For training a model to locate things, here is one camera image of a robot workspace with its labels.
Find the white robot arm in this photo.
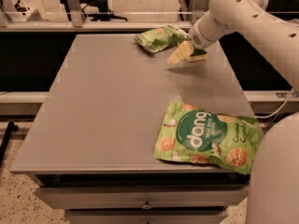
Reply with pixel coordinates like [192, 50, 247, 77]
[169, 0, 299, 224]

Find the green and yellow sponge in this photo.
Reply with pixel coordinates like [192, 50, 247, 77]
[186, 49, 207, 63]

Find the black pole on floor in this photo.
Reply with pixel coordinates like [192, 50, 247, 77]
[0, 121, 19, 164]

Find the lower grey drawer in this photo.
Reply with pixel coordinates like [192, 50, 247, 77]
[65, 209, 227, 224]

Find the grey drawer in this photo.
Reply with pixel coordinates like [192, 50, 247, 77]
[36, 186, 248, 209]
[65, 209, 227, 224]

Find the large green Dang chip bag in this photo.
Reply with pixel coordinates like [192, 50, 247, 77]
[154, 101, 261, 175]

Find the upper grey drawer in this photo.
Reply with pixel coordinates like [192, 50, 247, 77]
[36, 186, 248, 209]

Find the grey drawer cabinet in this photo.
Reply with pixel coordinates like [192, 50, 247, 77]
[11, 35, 252, 212]

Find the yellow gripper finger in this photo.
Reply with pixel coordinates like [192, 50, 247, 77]
[167, 41, 194, 64]

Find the grey metal railing frame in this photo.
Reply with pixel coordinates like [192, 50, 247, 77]
[1, 0, 208, 32]

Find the black office chair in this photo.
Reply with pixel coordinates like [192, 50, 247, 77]
[60, 0, 127, 27]

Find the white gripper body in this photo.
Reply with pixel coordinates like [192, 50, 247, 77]
[189, 11, 233, 49]

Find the small green chip bag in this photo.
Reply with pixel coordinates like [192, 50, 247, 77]
[135, 25, 188, 54]

